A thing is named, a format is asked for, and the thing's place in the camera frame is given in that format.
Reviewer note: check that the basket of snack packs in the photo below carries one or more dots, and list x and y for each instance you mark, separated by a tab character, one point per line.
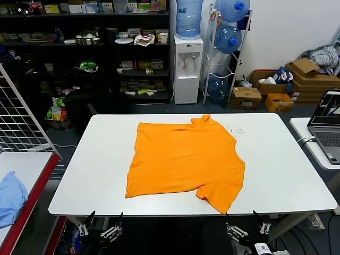
57	114

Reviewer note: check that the white plastic food bag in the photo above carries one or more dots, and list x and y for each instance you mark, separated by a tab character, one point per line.
144	40

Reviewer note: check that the light blue cloth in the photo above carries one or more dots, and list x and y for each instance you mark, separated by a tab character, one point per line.
12	199

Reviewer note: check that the white paper cup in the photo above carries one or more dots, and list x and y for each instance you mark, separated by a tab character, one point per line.
163	38

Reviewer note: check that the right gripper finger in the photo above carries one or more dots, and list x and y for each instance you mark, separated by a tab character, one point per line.
236	230
264	225

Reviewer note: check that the black shelf unit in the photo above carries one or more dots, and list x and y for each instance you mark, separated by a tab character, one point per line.
111	74

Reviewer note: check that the blue white bag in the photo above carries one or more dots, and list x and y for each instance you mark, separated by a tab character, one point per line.
282	75

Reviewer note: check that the white metal jug rack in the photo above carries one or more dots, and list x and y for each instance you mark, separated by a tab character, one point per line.
210	53

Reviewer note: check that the grey open laptop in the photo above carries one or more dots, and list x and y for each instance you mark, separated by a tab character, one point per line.
326	138

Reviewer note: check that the cola bottle red label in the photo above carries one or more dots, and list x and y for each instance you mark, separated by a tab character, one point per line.
34	6

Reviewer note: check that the small white side table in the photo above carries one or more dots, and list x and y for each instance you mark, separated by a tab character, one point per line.
300	127

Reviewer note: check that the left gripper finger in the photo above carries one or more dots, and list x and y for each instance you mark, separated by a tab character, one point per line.
111	232
85	229

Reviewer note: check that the metal bowl with buns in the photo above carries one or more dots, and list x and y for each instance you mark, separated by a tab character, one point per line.
86	40

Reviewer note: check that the orange t-shirt white print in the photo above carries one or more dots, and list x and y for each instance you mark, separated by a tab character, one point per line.
183	159

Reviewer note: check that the white water dispenser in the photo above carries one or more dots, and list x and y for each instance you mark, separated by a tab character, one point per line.
187	79

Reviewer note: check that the yellow cardboard box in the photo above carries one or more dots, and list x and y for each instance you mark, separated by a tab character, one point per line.
279	104

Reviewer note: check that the closed brown cardboard box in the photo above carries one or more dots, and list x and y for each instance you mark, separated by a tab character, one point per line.
245	97

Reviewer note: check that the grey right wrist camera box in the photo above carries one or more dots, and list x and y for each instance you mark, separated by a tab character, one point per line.
261	249

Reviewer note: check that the blue water jug lying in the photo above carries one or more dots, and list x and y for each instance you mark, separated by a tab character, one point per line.
227	40
232	9
217	86

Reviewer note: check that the grey pile of clothes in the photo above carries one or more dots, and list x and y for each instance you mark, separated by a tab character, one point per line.
325	55

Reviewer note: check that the stacked large cardboard boxes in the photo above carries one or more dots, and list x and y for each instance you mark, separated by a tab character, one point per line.
313	82

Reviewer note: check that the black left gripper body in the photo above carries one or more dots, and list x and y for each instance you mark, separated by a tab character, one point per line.
98	245

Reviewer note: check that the blue water jug upright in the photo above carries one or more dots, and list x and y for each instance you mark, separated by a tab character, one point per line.
189	18

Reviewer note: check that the white round plate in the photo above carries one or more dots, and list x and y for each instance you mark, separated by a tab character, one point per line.
124	40

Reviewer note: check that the red-edged white table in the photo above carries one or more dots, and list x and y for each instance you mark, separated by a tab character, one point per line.
26	164

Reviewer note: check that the open brown cardboard box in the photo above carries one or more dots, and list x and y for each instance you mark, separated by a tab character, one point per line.
273	89

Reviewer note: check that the green fruit in bag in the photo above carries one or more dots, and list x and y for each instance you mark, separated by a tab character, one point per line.
87	65

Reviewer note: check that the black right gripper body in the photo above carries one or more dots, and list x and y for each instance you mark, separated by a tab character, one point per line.
247	245

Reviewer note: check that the black office chair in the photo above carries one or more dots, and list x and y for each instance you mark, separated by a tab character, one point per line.
82	103

